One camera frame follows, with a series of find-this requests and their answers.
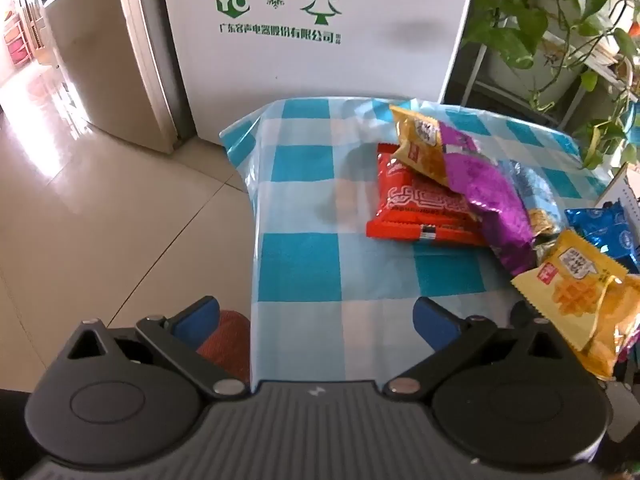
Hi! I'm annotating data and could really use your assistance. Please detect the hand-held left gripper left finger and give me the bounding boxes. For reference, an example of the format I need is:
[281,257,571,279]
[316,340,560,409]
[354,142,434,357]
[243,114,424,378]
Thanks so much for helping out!
[66,296,249,400]

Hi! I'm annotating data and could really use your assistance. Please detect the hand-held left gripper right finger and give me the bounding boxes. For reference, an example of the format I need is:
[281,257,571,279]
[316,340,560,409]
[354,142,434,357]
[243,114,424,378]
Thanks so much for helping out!
[382,296,568,401]

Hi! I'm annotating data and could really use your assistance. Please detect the purple snack packet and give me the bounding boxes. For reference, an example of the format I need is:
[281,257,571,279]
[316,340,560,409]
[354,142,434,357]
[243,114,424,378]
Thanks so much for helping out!
[437,122,537,277]

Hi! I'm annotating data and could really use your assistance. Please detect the white cardboard box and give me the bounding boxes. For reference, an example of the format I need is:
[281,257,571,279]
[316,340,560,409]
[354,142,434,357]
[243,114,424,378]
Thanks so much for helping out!
[594,162,640,211]

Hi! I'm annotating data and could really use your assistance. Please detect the red woven stool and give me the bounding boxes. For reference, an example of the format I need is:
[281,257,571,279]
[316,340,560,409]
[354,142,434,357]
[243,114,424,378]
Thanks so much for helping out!
[195,310,252,387]

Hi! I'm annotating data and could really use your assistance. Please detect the red snack packet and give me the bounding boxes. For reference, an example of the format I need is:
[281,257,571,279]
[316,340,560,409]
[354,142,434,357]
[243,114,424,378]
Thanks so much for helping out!
[366,143,488,247]

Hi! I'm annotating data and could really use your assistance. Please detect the blue white checked tablecloth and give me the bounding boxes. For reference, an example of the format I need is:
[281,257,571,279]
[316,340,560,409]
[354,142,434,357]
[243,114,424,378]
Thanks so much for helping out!
[220,96,618,386]

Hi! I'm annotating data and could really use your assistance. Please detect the yellow waffle snack packet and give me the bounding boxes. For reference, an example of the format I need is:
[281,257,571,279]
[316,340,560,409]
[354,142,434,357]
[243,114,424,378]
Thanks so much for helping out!
[510,229,640,378]
[389,105,451,187]

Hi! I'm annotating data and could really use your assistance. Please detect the gold foil snack packet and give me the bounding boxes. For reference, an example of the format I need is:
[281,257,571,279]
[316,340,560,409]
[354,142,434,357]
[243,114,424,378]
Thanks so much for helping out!
[527,208,563,237]

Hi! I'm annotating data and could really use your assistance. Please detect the light blue snack packet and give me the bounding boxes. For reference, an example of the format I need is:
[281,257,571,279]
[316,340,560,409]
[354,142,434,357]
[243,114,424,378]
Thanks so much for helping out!
[500,159,553,211]

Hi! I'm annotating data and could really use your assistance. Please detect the white plant rack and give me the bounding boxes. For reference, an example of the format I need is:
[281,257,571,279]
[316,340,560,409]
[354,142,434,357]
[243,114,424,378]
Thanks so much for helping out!
[457,35,640,126]

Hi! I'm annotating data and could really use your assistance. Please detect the white plant pot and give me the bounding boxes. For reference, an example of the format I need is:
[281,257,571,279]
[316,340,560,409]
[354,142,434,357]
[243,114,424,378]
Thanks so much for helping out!
[485,0,621,97]

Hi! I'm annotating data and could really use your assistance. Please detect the white refrigerator green tree print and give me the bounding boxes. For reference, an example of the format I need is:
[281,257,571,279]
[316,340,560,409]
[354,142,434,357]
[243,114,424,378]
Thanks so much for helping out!
[114,0,480,156]

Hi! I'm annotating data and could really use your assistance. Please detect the silver refrigerator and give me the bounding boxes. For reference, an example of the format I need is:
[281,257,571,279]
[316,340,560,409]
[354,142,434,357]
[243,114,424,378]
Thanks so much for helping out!
[10,0,173,155]

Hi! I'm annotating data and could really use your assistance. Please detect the green pothos plant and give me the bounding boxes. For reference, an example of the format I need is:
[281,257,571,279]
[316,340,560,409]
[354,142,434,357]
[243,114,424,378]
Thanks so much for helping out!
[467,0,640,171]

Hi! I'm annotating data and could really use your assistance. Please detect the storage rack coloured bins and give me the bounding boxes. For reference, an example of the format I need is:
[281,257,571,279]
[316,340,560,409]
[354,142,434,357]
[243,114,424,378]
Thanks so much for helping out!
[2,5,32,68]

